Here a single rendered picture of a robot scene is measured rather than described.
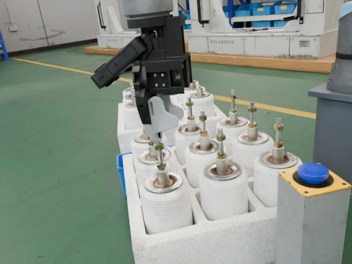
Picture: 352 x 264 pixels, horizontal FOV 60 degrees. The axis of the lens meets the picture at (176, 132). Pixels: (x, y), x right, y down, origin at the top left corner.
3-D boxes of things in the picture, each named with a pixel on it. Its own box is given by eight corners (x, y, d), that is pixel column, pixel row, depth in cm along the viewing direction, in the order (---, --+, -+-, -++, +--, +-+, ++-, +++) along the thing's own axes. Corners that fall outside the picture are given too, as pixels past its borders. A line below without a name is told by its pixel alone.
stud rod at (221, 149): (225, 163, 60) (223, 128, 57) (223, 165, 59) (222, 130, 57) (220, 163, 61) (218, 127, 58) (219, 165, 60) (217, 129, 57)
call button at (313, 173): (316, 171, 46) (317, 159, 45) (334, 185, 42) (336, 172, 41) (291, 176, 45) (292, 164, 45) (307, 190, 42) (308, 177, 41)
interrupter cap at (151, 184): (147, 199, 55) (146, 195, 54) (141, 178, 62) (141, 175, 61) (188, 189, 56) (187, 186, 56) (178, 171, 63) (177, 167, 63)
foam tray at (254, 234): (249, 182, 102) (248, 131, 95) (326, 272, 66) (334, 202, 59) (131, 206, 96) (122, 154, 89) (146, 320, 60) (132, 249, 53)
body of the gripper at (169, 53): (184, 98, 47) (175, 14, 43) (131, 100, 49) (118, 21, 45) (193, 86, 54) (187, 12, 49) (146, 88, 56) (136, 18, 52)
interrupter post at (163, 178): (158, 188, 58) (156, 173, 56) (156, 182, 60) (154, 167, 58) (171, 185, 58) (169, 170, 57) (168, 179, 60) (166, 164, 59)
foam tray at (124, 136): (204, 126, 151) (201, 90, 145) (229, 162, 115) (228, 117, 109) (124, 139, 147) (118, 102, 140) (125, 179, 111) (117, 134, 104)
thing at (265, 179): (245, 230, 71) (243, 160, 64) (273, 212, 75) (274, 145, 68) (279, 253, 63) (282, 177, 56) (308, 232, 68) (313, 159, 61)
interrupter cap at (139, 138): (161, 131, 84) (161, 128, 84) (164, 141, 77) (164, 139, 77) (133, 135, 83) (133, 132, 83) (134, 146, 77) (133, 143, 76)
